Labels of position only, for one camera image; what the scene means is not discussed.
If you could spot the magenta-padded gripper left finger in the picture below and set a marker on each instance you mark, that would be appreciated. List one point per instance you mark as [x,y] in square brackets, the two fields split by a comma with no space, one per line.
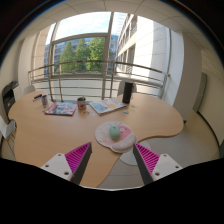
[56,165]

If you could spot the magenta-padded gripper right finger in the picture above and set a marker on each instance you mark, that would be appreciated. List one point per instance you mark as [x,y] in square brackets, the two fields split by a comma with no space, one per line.
[165,165]

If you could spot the mint green computer mouse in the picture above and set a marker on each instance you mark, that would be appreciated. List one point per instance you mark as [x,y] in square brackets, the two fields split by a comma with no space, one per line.
[115,132]

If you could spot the white pink round mouse pad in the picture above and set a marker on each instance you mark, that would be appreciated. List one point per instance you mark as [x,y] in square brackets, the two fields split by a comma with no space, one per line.
[103,136]

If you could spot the round white table base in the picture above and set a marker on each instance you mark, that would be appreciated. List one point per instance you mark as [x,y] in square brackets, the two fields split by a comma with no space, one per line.
[128,158]

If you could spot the red cover magazine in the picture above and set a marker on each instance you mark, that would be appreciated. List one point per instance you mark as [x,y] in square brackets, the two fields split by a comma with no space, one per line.
[60,108]

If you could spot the white chair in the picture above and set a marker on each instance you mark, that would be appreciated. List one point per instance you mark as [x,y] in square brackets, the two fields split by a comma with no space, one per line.
[120,87]
[6,128]
[28,89]

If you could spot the white blue red can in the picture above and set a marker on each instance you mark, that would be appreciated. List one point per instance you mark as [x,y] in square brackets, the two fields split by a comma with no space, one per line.
[44,101]

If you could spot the small blue sticker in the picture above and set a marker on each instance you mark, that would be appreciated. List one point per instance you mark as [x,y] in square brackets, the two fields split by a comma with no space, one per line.
[125,112]

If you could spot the small dark flat device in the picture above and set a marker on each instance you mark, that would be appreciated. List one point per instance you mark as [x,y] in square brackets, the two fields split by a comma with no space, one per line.
[37,97]

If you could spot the white illustrated book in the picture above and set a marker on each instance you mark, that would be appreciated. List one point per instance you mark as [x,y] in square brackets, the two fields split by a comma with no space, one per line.
[106,106]

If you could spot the black tall tumbler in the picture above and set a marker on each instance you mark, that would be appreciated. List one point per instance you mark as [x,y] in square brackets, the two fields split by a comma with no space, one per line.
[127,92]

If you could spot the grey metal railing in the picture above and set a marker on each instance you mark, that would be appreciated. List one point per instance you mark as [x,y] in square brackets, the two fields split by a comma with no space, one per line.
[80,62]

